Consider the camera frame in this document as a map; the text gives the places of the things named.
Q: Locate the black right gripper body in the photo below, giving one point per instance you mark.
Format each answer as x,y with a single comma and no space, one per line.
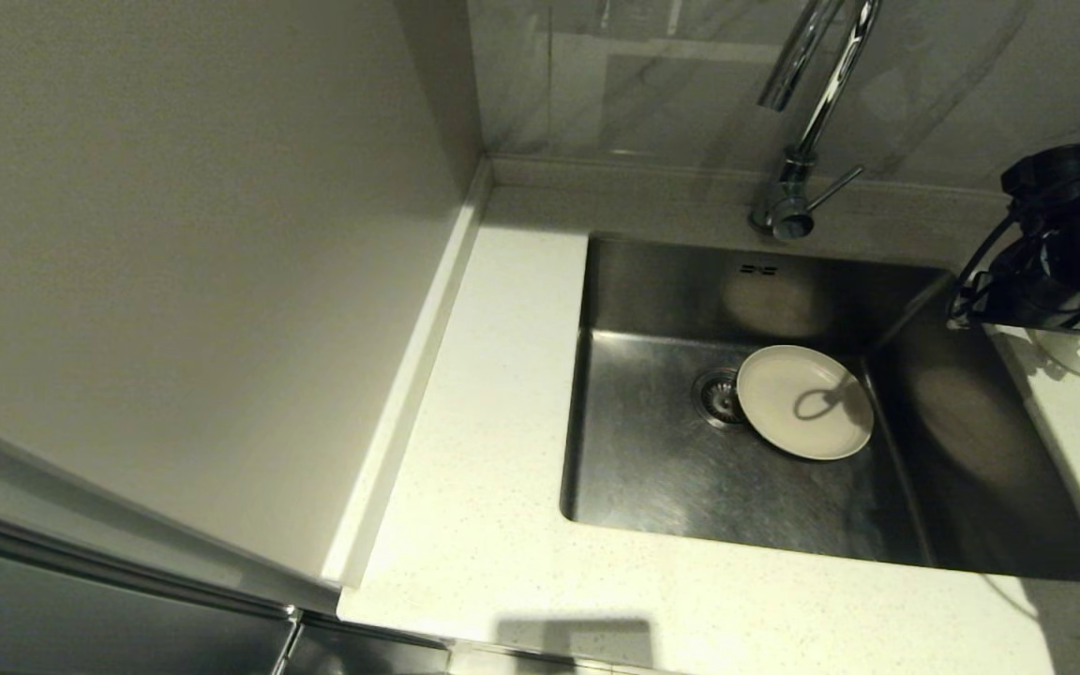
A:
1065,262

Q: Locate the beige round plate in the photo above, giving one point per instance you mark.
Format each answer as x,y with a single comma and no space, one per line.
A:
793,403

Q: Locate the stainless steel sink basin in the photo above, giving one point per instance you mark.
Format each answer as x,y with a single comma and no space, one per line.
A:
652,469

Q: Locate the chrome kitchen faucet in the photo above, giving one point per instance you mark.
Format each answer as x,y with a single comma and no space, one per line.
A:
788,202

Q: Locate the round metal drain strainer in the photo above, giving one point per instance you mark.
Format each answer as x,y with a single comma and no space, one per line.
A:
716,396

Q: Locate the grey under-counter cabinet front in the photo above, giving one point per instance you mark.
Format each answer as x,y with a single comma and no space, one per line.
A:
362,652

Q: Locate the beige tall cabinet side panel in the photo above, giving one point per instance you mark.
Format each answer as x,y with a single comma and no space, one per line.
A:
174,281

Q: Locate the grey tall cabinet door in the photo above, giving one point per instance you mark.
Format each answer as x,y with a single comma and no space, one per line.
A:
81,628

